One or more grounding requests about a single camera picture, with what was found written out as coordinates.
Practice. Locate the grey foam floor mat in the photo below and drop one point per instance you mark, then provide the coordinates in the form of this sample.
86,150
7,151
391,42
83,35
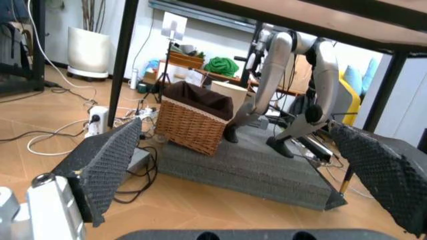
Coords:
253,170

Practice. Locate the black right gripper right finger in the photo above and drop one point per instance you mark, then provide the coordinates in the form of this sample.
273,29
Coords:
380,170

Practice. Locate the white power strip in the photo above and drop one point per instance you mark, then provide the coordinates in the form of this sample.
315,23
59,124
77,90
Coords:
146,113

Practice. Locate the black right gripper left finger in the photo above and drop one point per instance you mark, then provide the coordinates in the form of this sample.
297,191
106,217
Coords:
106,160

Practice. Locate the dark green cup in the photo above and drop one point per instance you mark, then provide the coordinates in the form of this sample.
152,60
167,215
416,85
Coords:
143,88

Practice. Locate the black camera tripod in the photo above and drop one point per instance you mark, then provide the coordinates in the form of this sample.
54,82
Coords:
164,75

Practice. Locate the white calibration board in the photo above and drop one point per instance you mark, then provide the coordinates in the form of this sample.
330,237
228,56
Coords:
174,25

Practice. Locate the black metal table leg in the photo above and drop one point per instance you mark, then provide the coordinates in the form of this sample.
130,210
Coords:
387,90
121,62

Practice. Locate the white round plant pot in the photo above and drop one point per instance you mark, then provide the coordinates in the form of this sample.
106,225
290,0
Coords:
87,50

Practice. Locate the white slim bottle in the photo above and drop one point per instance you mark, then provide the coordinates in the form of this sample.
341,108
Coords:
133,78

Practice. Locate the flat grey box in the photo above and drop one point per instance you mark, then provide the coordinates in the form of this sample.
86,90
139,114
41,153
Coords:
138,160

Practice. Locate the wicker basket with brown liner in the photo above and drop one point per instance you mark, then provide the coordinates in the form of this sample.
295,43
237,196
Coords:
190,125

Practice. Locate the yellow and black pole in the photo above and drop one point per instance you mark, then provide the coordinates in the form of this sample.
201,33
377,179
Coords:
347,180

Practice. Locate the white wall socket block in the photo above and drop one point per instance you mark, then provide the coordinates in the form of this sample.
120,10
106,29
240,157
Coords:
97,120

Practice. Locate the black metal rack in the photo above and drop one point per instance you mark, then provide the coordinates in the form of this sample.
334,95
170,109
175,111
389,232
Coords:
36,50

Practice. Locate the silver humanoid robot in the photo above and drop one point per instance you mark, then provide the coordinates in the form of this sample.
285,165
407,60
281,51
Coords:
327,75

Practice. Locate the brown cardboard box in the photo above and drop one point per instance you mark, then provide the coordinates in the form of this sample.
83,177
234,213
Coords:
302,72

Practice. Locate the yellow chair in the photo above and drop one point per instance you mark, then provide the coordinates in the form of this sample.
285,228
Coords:
350,100

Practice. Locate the light blue cushion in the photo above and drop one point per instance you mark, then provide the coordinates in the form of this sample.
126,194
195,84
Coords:
360,75

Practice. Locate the dry brown plant branches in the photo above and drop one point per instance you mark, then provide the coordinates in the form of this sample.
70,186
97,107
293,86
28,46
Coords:
93,15

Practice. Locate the green crumpled cloth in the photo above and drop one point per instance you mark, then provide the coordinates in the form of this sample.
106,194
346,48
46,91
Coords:
221,66

